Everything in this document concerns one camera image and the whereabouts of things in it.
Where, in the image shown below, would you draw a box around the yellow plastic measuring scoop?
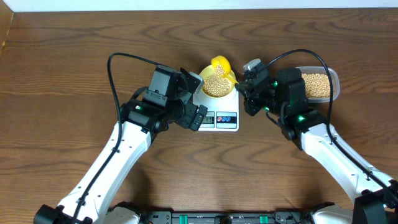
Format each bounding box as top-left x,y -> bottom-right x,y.
211,55 -> 237,84

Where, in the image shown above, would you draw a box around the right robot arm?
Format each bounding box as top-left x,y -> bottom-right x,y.
235,65 -> 397,223

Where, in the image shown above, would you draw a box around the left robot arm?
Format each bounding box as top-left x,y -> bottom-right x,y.
34,65 -> 207,223

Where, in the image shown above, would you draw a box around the white digital kitchen scale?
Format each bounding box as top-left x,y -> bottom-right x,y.
193,88 -> 239,132

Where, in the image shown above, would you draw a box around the soybeans in bowl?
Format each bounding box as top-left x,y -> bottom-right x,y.
203,74 -> 231,98

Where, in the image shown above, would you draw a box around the pale yellow bowl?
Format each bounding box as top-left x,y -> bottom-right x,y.
200,65 -> 233,92

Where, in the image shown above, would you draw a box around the soybeans in container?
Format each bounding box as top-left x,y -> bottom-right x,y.
302,73 -> 331,98

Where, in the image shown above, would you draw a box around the clear plastic container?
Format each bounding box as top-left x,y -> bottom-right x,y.
298,66 -> 340,103

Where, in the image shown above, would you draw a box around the black right camera cable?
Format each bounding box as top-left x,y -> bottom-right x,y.
264,49 -> 398,205

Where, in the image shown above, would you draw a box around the black camera cable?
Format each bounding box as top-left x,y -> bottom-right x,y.
70,52 -> 164,224
264,49 -> 398,205

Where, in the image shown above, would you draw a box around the black left camera cable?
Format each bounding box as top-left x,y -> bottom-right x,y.
70,52 -> 164,224

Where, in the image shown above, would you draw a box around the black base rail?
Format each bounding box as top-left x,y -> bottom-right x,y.
107,201 -> 355,224

